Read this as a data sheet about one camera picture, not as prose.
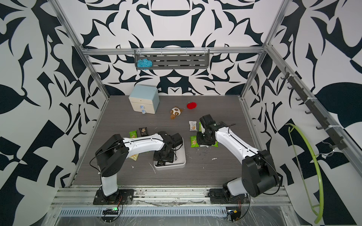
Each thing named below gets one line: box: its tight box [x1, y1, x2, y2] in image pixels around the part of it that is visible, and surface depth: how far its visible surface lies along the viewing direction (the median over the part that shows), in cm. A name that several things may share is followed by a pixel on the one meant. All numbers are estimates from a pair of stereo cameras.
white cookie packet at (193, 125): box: [188, 120, 198, 132], surface depth 104 cm
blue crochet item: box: [136, 58, 154, 71], surface depth 93 cm
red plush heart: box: [186, 102, 198, 110], surface depth 114 cm
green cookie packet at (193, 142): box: [190, 135, 200, 148], surface depth 95 cm
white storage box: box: [153, 137, 187, 171], surface depth 81 cm
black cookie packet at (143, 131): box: [138, 127, 149, 137], surface depth 101 cm
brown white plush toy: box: [170, 106, 183, 120], surface depth 109 cm
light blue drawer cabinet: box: [128, 84, 160, 115], surface depth 104 cm
